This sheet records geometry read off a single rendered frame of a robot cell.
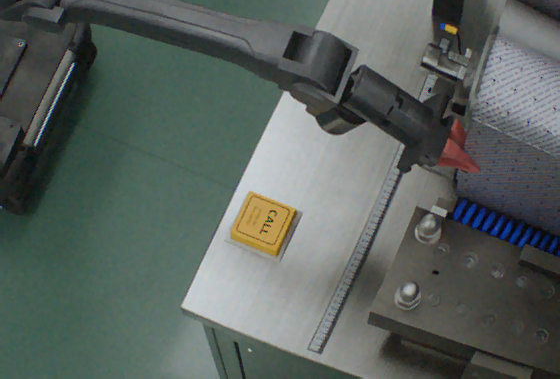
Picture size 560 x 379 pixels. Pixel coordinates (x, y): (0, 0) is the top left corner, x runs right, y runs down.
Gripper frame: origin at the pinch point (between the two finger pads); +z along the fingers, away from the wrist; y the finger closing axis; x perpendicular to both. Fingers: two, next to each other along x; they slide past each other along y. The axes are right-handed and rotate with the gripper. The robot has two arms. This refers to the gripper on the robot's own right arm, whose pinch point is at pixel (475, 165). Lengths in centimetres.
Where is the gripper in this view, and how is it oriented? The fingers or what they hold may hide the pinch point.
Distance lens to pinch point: 155.0
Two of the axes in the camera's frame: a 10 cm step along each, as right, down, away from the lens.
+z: 8.3, 5.0, 2.4
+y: -4.0, 8.5, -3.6
